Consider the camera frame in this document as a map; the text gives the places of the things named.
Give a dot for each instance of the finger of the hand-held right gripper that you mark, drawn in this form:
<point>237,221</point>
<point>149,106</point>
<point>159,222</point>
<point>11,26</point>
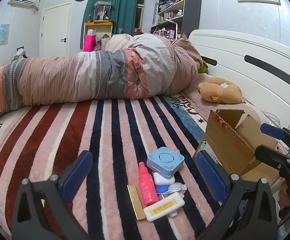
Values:
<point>272,130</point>
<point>269,153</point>

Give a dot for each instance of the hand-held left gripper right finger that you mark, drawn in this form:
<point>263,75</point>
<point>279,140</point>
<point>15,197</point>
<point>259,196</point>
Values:
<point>211,177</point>

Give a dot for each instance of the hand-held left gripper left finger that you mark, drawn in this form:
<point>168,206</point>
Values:
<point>77,177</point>

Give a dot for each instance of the blue and white lens case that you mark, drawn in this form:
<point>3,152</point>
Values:
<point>175,187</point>

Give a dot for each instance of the cardboard box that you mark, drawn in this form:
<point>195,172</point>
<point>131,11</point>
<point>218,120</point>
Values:
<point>225,135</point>

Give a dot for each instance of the white heart-shaped case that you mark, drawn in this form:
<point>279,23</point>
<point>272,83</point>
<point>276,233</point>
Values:
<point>162,180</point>

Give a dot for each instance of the blue square plastic device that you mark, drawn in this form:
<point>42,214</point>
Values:
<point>165,158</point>

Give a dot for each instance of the white case with yellow label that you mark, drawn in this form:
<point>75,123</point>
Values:
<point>163,206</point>

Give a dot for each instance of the gold lipstick box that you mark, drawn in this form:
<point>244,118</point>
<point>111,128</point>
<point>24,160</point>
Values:
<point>136,202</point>

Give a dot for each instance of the pink spray bottle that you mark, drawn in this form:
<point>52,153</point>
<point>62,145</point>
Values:
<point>147,187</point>

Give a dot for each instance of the striped plush blanket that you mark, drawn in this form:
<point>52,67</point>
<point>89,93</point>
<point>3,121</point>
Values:
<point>97,142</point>

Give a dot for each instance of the tan plush toy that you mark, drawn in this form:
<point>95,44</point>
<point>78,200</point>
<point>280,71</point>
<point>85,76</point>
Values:
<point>220,90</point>

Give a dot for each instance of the pink ribbed pillow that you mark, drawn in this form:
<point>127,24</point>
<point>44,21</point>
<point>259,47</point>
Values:
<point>200,105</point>

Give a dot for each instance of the white bed headboard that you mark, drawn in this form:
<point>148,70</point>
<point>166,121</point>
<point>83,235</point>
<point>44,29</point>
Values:
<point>230,52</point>

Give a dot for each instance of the green plush toy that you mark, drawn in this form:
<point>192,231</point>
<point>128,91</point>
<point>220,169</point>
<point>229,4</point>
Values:
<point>203,67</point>

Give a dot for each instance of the pink and grey duvet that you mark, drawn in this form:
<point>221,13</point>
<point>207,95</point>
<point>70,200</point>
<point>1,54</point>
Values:
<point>85,77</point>

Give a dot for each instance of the bright pink bag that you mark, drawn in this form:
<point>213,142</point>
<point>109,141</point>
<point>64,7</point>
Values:
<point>88,43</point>

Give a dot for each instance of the cream cushion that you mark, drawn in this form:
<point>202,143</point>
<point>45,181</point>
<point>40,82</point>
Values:
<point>117,42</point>

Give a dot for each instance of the white door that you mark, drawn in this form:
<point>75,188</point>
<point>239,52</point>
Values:
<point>56,30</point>

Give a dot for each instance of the dark bookshelf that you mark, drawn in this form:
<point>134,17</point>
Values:
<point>187,7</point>

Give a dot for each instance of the yellow cabinet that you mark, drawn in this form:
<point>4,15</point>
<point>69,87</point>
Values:
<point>97,24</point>

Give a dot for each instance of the glass display case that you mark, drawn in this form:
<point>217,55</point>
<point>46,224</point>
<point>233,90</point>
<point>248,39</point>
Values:
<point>102,11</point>

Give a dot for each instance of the teal curtain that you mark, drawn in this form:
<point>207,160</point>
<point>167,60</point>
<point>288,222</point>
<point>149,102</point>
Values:
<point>120,7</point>

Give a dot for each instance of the window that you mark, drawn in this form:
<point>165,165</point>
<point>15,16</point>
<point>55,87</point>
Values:
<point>140,12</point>

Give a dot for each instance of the small wall poster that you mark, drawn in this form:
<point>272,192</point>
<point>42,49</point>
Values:
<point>4,35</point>

